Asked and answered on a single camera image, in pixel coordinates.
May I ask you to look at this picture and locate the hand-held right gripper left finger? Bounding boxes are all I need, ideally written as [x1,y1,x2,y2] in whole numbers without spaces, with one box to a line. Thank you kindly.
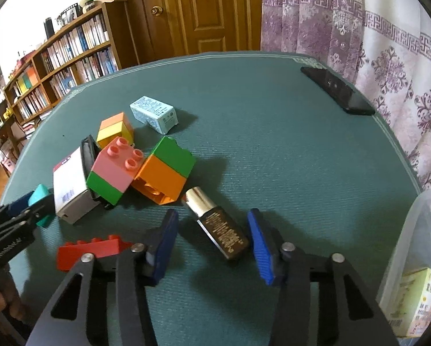
[24,208,179,346]

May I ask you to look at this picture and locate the rows of shelved books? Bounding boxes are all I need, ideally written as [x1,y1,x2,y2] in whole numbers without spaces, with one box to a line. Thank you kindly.
[10,14,119,123]

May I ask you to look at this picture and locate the red toy block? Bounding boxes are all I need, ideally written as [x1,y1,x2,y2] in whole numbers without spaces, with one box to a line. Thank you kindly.
[56,234,133,272]

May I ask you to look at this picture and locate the clear plastic container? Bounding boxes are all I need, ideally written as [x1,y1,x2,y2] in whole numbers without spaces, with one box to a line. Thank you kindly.
[376,190,431,339]

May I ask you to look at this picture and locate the white and purple patterned curtain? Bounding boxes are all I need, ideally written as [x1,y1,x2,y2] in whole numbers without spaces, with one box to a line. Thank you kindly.
[260,0,431,192]

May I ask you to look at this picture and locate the person's left hand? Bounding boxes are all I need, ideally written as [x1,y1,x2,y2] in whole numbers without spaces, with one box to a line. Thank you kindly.
[0,285,31,322]

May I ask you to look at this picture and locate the green cloth-covered desktop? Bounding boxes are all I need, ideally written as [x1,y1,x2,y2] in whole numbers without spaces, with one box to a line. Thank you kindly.
[0,52,423,346]

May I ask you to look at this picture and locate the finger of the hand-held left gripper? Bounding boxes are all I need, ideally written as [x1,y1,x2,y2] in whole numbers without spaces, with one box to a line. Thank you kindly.
[20,194,56,236]
[6,189,37,216]

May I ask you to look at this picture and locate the green and orange toy block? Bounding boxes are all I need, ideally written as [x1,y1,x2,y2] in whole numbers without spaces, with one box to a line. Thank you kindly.
[131,136,197,206]

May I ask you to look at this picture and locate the wooden door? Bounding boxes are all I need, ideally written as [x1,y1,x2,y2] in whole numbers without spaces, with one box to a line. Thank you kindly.
[124,0,263,66]

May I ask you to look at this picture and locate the yellow-green medicine box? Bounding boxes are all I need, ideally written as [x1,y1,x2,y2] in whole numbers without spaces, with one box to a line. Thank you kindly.
[387,267,431,337]

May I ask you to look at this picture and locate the brown cosmetic bottle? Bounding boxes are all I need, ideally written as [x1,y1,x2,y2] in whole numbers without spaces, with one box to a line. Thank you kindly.
[184,186,251,261]

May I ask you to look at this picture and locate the teal toy block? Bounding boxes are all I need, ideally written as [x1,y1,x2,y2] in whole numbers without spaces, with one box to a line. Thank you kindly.
[27,184,55,228]

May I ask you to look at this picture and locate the pink and green toy block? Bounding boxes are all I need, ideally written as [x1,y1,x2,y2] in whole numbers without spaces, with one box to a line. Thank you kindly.
[86,136,145,205]

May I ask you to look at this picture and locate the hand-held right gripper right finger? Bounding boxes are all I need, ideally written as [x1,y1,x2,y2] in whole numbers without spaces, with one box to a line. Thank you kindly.
[247,208,400,346]

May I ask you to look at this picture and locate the wooden bookshelf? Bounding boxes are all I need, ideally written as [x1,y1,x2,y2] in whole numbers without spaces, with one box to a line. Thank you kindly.
[1,2,140,141]

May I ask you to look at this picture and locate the orange and yellow toy block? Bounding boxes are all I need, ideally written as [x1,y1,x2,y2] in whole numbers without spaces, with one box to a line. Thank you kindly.
[96,112,134,149]

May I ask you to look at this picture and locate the light blue small box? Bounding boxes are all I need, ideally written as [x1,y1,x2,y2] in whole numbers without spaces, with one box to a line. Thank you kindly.
[129,96,178,134]

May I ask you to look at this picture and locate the picture frame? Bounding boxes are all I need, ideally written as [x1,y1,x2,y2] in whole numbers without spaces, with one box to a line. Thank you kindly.
[56,3,83,27]

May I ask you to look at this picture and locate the black comb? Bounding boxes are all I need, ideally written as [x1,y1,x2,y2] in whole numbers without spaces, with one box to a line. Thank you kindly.
[80,135,114,208]

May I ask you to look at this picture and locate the white medicine box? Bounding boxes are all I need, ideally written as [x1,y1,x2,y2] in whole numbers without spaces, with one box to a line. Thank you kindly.
[53,147,101,225]

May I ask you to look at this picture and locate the black smartphone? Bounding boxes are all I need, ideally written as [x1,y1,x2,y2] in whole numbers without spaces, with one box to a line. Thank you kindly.
[300,66,376,116]

